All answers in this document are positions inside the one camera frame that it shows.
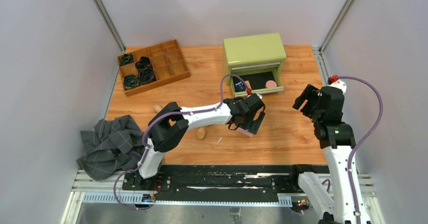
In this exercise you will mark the green metal drawer box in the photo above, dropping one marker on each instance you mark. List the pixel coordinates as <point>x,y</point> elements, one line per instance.
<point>256,59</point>

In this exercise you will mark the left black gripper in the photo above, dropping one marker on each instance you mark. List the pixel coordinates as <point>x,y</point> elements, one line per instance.
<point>253,126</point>

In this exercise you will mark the pink round powder puff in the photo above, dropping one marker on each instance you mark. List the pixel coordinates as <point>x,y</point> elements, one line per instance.
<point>271,84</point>

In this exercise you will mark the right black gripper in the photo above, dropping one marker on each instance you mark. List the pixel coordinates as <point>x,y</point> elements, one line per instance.
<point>309,92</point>

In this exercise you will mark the brown compartment tray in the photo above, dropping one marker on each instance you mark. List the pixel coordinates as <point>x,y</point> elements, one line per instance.
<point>151,67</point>

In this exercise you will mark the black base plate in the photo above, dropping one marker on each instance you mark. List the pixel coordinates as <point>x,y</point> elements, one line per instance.
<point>221,183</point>

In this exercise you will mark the left aluminium frame post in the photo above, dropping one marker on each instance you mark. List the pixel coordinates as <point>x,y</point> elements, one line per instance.
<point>109,24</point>

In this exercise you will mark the pink rectangular card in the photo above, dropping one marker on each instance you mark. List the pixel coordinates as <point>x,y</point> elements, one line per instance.
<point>245,132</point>

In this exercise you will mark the round navy compact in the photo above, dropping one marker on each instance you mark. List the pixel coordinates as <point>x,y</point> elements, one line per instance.
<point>239,86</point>

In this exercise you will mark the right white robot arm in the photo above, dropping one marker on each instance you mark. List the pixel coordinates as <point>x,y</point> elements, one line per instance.
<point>336,138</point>

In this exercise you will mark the aluminium frame post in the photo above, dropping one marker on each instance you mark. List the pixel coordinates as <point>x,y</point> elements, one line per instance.
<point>336,24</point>
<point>109,24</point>

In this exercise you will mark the grey cloth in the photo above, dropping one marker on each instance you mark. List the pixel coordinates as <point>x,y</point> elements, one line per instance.
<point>111,146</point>

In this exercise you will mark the right aluminium frame post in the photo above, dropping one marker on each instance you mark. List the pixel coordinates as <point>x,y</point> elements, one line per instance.
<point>336,24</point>

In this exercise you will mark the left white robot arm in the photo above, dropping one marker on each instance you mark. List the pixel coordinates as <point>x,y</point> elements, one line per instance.
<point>166,130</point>

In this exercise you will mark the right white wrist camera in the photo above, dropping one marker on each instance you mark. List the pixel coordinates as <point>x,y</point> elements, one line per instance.
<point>340,84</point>

